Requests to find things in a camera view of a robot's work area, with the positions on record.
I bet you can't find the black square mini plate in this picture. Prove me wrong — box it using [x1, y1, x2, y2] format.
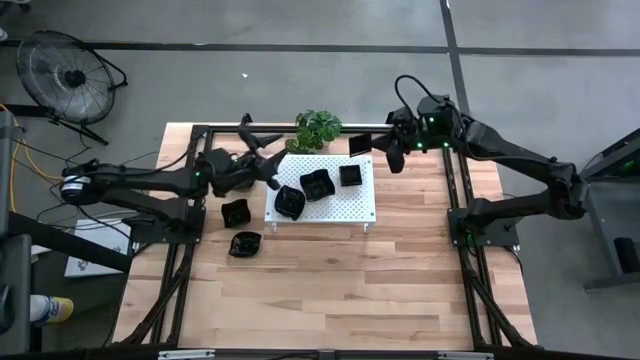
[348, 131, 374, 158]
[338, 164, 363, 188]

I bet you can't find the black aluminium table frame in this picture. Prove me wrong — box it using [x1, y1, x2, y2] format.
[112, 110, 539, 360]

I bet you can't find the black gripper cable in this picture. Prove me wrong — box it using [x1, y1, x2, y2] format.
[393, 73, 444, 114]

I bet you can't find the white perforated shelf riser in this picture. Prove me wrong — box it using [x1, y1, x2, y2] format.
[263, 153, 377, 234]

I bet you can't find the black metal beam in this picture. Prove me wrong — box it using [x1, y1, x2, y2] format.
[7, 212, 134, 274]

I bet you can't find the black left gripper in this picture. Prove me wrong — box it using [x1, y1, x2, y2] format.
[212, 128, 290, 196]

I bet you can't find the black floor fan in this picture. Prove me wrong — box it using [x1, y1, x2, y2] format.
[0, 28, 129, 147]

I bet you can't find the silver metal bracket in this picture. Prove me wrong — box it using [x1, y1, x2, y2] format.
[158, 349, 215, 360]
[438, 351, 495, 360]

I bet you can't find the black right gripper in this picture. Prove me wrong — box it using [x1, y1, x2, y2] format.
[370, 107, 426, 175]

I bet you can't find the yellow extension cord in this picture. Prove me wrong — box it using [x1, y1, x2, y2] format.
[0, 102, 66, 214]

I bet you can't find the dark grey cabinet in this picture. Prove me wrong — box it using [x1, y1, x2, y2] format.
[0, 110, 32, 354]

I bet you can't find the black metal stand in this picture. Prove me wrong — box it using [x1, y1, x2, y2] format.
[579, 127, 640, 292]

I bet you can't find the black wavy-edged mini plate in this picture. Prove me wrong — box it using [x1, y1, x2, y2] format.
[273, 184, 307, 222]
[220, 198, 253, 230]
[298, 168, 337, 203]
[228, 230, 263, 259]

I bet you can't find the green plant in white pot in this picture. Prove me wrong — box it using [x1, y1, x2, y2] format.
[283, 108, 344, 155]

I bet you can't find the black floor cable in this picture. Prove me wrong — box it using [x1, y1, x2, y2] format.
[14, 139, 161, 224]

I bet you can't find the white cardboard box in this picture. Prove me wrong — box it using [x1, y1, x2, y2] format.
[63, 219, 134, 279]

